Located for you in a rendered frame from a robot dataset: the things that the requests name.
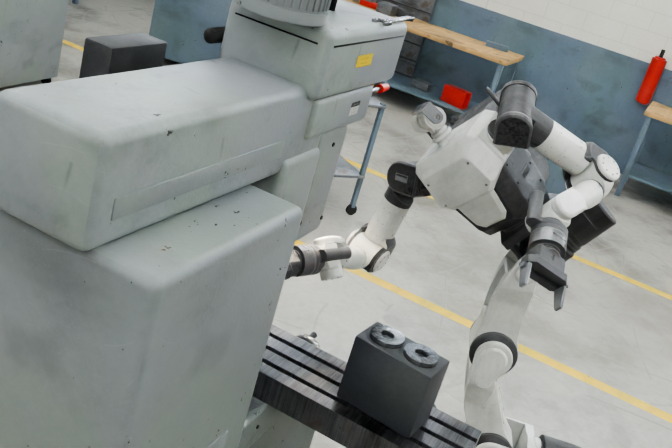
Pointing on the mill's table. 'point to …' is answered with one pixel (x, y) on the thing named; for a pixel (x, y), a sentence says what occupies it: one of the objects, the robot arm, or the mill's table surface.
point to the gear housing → (338, 111)
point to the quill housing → (331, 143)
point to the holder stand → (392, 378)
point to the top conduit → (214, 34)
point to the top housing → (317, 48)
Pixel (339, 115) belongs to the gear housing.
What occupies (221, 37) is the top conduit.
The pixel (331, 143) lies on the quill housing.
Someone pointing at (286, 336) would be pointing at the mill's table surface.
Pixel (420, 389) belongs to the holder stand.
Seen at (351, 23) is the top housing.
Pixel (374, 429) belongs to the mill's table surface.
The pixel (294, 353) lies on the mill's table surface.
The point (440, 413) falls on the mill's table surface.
